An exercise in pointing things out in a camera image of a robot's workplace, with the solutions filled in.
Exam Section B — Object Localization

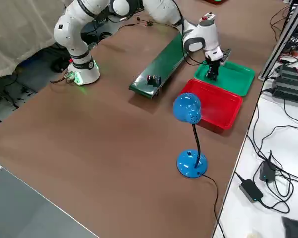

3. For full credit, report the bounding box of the black usb hub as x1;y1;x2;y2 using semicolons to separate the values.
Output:
279;37;298;65

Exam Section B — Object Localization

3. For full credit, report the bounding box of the black power adapter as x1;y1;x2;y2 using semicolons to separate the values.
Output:
259;149;279;183

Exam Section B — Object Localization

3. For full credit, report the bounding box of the grey push button control box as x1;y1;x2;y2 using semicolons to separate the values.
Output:
198;12;217;23

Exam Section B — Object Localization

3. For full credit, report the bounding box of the blue desk lamp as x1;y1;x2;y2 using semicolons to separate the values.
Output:
172;92;210;179

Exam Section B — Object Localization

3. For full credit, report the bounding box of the black lamp cable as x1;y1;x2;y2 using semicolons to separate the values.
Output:
200;172;226;238

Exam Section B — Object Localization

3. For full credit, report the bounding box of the dark grey cloth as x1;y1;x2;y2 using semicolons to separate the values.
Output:
281;216;298;238

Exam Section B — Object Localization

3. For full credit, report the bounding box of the red push button switch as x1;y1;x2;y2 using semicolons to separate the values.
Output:
146;74;162;87

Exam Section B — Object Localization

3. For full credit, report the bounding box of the white curtain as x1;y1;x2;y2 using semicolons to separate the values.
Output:
0;0;74;82

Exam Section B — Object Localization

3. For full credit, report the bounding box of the green conveyor belt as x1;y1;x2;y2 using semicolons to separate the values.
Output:
128;32;190;101

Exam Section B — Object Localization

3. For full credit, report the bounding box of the aluminium frame post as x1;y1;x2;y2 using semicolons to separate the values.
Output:
257;0;298;81

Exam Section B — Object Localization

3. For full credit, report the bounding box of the red plastic tray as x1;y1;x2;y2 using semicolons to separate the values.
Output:
179;79;244;131

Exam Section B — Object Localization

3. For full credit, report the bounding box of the black finned electronics box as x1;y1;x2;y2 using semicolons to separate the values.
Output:
272;63;298;107

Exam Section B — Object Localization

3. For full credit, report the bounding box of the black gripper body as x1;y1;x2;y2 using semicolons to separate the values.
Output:
204;57;222;67

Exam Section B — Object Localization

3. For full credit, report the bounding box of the grey power adapter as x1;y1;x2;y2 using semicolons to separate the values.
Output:
238;178;264;204

